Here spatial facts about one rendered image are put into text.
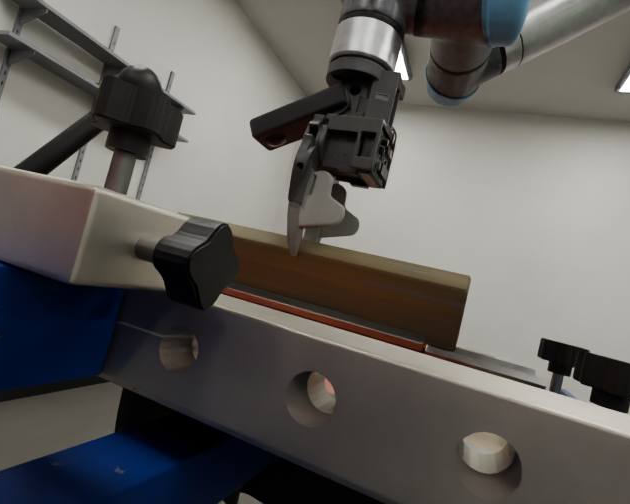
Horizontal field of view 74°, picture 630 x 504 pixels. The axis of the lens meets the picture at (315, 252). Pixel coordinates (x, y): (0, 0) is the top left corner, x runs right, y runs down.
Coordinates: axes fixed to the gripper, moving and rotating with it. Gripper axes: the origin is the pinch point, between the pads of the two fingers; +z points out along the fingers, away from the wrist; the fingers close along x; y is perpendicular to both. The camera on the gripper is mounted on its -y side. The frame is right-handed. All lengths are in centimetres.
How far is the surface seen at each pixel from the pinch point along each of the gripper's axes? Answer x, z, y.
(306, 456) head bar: -25.7, 9.8, 14.2
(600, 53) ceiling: 270, -190, 61
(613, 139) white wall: 369, -173, 98
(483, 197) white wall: 369, -105, 6
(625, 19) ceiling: 235, -190, 65
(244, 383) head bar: -25.7, 7.9, 10.8
